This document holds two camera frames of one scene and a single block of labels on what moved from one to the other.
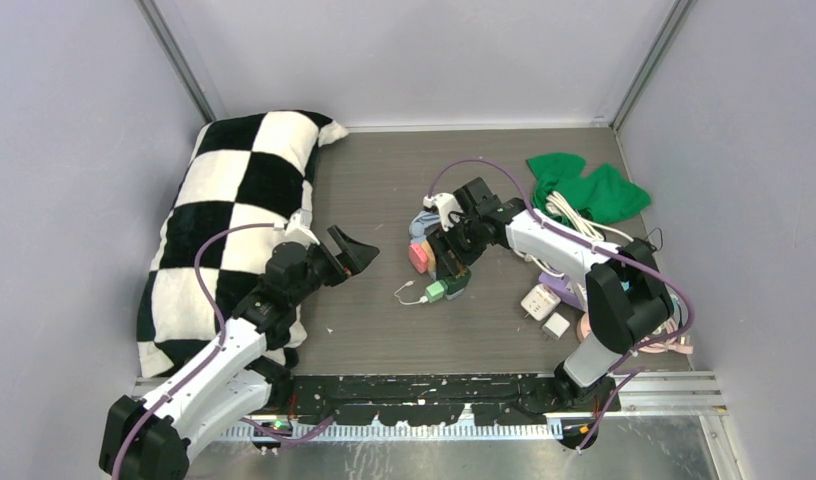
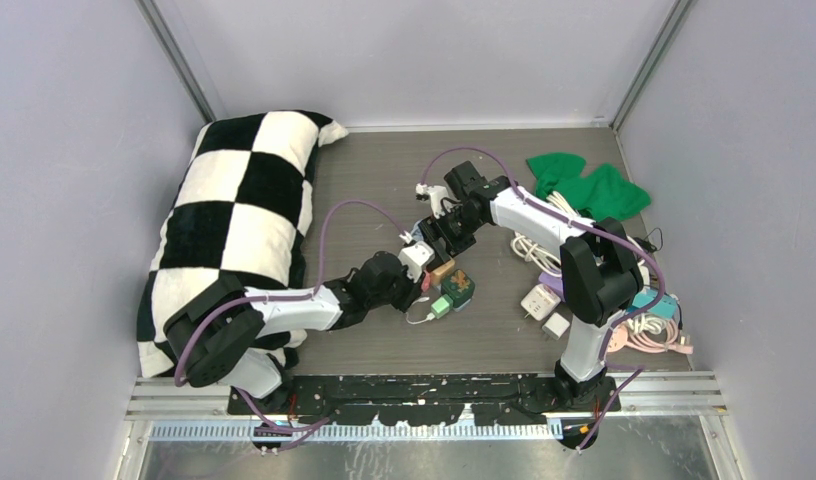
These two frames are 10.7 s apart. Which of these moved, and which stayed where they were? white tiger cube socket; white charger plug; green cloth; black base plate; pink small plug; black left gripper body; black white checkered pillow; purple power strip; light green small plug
Moved: black left gripper body; pink small plug; light green small plug
Stayed: purple power strip; green cloth; black base plate; white charger plug; black white checkered pillow; white tiger cube socket
